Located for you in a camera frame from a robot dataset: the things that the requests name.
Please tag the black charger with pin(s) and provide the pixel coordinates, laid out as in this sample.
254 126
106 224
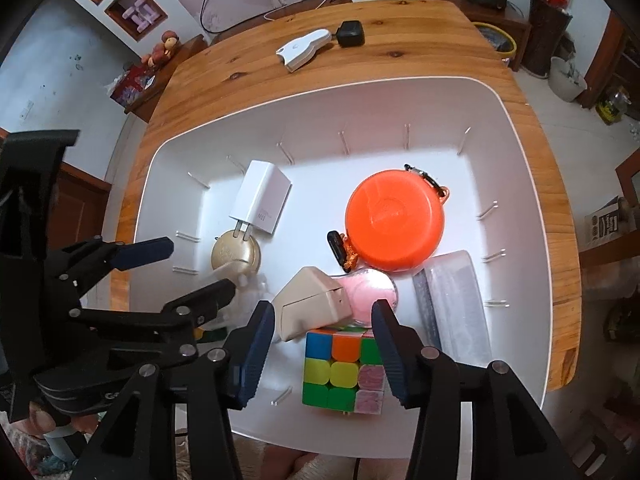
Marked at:
351 34

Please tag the dark wooden side cabinet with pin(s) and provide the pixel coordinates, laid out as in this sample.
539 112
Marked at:
185 60

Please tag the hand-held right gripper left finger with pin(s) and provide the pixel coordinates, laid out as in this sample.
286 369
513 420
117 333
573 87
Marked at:
255 355

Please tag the glass bottle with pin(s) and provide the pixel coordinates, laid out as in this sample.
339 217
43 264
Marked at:
612 107

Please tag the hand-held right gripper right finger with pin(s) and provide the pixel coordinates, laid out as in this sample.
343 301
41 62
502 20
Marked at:
392 360

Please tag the orange round case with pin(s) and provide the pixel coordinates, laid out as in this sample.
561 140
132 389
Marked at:
395 220

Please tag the white wall charger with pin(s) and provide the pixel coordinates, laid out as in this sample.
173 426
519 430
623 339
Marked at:
262 195

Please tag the multicoloured puzzle cube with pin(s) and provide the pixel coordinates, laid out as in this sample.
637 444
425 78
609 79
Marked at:
330 370

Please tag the wooden chair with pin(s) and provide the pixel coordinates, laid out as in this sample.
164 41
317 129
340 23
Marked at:
629 175

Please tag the pink bottles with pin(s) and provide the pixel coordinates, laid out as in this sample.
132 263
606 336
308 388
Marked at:
140 15

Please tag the dark wicker basket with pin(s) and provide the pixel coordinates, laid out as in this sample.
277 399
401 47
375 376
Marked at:
545 40

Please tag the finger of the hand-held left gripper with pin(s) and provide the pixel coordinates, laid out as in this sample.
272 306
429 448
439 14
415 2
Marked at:
145 252
205 302

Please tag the black and silver carabiner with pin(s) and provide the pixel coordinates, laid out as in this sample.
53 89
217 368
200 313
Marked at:
422 175

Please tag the green perfume bottle gold cap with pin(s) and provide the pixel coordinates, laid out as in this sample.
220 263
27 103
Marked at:
212 334

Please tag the gold round compact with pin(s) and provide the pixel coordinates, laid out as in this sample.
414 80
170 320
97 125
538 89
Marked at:
232 255

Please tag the beige box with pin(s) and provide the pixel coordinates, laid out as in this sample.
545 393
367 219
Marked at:
310 305

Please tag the yellow rimmed basin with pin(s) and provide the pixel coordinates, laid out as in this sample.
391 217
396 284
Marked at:
492 40

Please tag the cardboard box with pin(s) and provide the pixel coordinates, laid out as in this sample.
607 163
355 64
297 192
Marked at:
607 222

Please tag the pink oval puff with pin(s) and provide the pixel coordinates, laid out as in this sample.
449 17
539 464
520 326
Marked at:
367 292

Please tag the white bucket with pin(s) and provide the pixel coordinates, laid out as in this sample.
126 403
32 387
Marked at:
565 82

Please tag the white plastic device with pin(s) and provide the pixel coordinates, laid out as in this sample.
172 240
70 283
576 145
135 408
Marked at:
302 50

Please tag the red printed box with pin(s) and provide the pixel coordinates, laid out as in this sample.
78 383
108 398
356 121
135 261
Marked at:
132 85

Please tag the clear plastic box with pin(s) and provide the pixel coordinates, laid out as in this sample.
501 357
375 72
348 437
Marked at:
460 300

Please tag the white plastic bin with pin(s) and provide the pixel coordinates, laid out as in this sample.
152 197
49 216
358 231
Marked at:
350 110

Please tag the plush doll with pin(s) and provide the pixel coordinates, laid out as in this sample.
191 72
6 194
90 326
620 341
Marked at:
162 49

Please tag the person's left hand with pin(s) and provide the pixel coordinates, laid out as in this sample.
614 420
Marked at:
42 417

